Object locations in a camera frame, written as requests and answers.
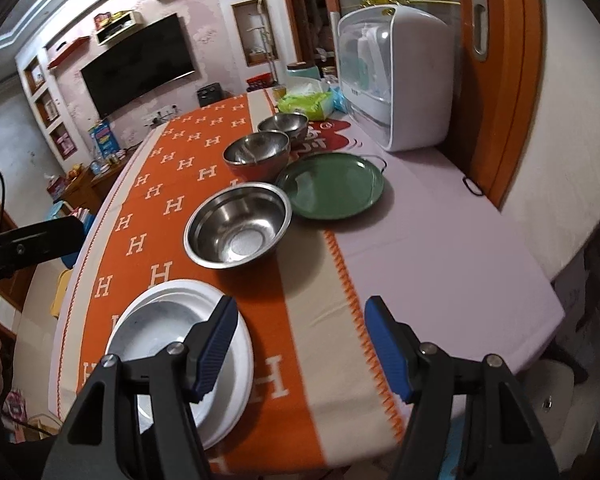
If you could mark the red wall shelf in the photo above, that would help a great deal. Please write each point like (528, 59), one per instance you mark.
(67, 52)

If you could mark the orange framed glass door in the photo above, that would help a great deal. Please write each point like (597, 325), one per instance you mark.
(500, 110)

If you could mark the white plate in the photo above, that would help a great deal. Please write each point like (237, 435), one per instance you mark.
(243, 360)

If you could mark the small steel bowl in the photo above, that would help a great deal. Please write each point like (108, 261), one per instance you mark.
(282, 125)

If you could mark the large steel bowl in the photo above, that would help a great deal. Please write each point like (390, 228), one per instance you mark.
(230, 230)

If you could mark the wooden television cabinet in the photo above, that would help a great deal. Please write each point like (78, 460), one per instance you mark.
(90, 182)

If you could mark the light blue round stool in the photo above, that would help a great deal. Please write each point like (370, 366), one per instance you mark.
(55, 209)

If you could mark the stack of books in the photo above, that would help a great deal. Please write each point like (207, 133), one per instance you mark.
(84, 214)

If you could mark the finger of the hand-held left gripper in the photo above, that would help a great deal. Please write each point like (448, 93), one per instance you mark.
(35, 242)

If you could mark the pink printed bag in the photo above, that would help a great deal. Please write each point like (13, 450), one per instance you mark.
(15, 407)

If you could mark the black television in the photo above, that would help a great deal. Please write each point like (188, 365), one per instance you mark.
(135, 65)

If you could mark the blue printed box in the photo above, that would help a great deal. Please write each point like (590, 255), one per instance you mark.
(103, 137)

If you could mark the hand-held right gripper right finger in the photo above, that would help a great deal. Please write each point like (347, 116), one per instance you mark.
(392, 355)

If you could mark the blue plastic stool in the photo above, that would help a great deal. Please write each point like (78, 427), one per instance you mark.
(71, 261)

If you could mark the wall niche shelf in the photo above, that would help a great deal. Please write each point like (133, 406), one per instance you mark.
(255, 32)

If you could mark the green wet wipes packet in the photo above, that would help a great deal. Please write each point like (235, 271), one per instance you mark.
(305, 102)

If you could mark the pink steel bowl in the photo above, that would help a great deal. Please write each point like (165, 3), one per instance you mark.
(255, 152)

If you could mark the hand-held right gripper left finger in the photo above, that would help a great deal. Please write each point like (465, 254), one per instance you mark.
(212, 355)

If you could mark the green plate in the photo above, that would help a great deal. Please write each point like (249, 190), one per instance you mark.
(330, 187)

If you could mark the orange patterned table runner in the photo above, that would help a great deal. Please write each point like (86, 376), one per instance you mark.
(155, 240)

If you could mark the light blue packets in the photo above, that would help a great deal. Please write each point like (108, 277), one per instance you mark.
(340, 99)

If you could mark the white box wall shelf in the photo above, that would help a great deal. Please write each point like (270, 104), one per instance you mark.
(117, 27)

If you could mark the yellow plastic stool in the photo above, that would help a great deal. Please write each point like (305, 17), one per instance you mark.
(62, 292)

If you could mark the teal canister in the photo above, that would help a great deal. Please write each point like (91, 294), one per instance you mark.
(302, 76)

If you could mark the white sterilizer cabinet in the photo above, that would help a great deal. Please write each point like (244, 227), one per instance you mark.
(420, 85)

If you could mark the red tissue pack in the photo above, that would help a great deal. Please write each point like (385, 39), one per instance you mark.
(58, 186)

